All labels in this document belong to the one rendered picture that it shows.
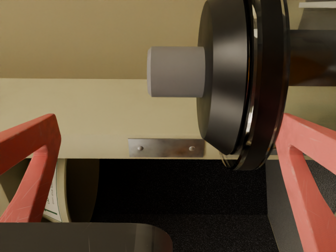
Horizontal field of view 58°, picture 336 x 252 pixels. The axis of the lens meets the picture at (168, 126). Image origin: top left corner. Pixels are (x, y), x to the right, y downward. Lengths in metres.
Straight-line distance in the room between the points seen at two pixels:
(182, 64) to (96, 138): 0.15
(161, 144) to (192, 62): 0.13
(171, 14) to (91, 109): 0.40
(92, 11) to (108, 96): 0.37
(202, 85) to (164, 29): 0.53
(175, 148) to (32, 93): 0.17
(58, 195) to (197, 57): 0.27
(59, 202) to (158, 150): 0.15
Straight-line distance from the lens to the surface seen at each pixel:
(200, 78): 0.16
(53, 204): 0.40
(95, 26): 0.70
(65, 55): 0.74
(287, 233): 0.52
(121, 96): 0.34
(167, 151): 0.28
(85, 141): 0.29
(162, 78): 0.16
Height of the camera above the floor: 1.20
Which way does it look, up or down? level
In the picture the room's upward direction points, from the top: 90 degrees counter-clockwise
